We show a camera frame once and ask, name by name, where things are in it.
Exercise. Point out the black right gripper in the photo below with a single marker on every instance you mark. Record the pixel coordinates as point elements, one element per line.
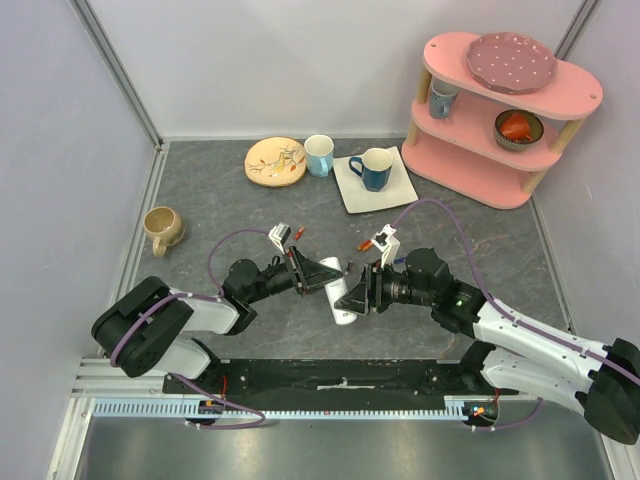
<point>373,288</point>

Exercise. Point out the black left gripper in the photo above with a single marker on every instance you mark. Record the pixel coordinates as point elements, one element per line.
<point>308,270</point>

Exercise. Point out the white remote control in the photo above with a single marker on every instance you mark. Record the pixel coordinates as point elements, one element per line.
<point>334,291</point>

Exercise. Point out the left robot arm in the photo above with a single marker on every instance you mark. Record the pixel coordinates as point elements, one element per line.
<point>142,330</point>

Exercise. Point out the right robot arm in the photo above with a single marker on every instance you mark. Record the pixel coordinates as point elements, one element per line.
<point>512,351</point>

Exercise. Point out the red orange battery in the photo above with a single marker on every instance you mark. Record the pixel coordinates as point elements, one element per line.
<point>365,246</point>

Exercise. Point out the white square plate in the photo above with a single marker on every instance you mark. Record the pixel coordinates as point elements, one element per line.
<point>399,190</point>

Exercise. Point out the beige floral plate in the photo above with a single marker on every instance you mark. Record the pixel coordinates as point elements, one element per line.
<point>275,162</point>

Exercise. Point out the light blue mug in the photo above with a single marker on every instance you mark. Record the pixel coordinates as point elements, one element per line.
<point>319,151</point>

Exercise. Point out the dark blue mug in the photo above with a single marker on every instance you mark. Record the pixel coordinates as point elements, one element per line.
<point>373,167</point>

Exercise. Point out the beige mug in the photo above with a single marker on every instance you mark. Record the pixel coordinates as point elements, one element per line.
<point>165,228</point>

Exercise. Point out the pink three-tier shelf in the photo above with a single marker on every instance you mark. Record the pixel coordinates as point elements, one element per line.
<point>493,113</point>

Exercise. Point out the blue grey mug on shelf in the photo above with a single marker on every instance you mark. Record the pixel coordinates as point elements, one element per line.
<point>442,96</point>

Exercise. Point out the red cup in bowl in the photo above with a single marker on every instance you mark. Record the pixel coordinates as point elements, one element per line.
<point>516,128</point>

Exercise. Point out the dark patterned bowl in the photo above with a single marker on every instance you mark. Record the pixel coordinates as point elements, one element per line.
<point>537,131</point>

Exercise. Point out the purple dotted plate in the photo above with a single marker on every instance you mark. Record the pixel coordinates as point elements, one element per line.
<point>510,63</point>

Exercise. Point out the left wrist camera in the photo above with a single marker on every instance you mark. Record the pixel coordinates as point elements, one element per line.
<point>279,235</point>

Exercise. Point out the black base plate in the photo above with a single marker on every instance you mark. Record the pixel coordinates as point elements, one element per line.
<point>436,378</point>

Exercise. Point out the slotted cable duct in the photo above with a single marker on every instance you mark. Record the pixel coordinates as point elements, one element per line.
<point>446,409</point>

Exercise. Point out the aluminium frame rail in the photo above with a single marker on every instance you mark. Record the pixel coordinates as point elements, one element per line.
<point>104,46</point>

